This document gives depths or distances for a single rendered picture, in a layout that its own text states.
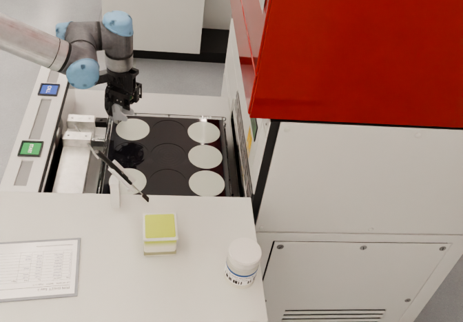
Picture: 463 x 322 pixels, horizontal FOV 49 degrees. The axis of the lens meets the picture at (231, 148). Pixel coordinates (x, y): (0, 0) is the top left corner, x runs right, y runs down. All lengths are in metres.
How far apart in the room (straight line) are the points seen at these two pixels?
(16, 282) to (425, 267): 1.20
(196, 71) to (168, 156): 1.99
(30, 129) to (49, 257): 0.44
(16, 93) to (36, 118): 1.73
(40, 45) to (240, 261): 0.65
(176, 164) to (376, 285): 0.77
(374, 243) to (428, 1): 0.77
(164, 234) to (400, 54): 0.63
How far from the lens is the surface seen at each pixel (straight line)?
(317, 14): 1.01
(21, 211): 1.29
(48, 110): 1.56
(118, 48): 1.38
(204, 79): 3.36
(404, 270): 1.74
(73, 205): 1.28
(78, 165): 1.49
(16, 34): 1.22
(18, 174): 1.39
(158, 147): 1.51
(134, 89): 1.46
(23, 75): 3.40
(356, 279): 1.72
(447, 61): 1.17
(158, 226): 1.14
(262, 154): 1.20
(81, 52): 1.26
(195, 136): 1.56
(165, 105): 1.79
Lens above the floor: 1.93
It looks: 42 degrees down
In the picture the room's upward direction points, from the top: 10 degrees clockwise
